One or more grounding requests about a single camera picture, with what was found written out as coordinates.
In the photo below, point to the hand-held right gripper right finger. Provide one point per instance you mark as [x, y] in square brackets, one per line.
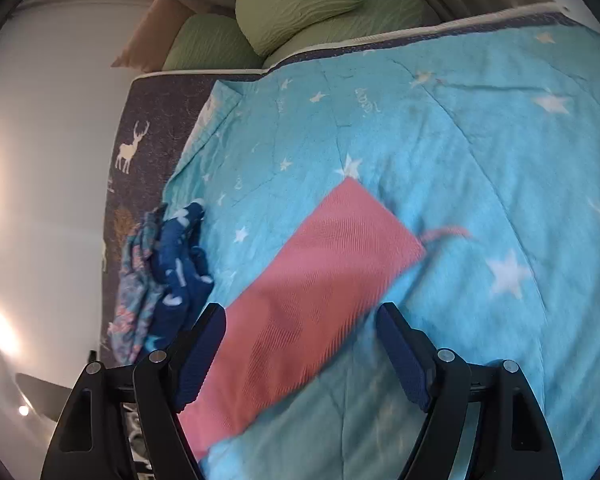
[405, 360]

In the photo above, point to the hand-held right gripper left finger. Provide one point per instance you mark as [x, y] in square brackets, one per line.
[200, 360]

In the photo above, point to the pink knit cloth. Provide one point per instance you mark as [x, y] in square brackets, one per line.
[320, 280]

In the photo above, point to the navy printed garment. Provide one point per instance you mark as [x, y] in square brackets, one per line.
[180, 270]

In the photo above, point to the floral patterned garment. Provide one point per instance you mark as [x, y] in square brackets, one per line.
[130, 300]

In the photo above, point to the blue star print blanket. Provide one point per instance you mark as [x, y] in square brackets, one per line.
[480, 160]

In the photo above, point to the dark deer print bedsheet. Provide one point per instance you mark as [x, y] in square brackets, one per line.
[145, 110]

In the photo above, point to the green textured pillow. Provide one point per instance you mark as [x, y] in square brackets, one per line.
[295, 0]
[380, 15]
[210, 42]

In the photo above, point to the pink beige pillow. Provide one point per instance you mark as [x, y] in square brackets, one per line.
[152, 35]

